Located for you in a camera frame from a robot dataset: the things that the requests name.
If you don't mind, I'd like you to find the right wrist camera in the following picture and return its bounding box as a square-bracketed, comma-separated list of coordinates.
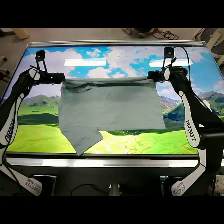
[161, 46, 177, 72]

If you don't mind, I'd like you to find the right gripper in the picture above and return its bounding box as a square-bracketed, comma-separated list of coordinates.
[147, 70, 166, 82]

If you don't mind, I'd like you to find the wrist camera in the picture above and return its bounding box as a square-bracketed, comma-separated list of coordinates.
[161, 46, 177, 72]
[35, 49, 48, 73]

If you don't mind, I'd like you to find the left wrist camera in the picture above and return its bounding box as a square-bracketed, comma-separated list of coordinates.
[35, 49, 48, 73]

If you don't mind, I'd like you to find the grey T-shirt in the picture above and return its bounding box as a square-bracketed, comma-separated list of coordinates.
[57, 76, 167, 157]

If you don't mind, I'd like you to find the black cable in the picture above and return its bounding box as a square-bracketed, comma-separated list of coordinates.
[174, 45, 192, 78]

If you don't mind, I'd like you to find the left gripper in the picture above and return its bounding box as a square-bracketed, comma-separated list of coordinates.
[39, 72, 66, 85]

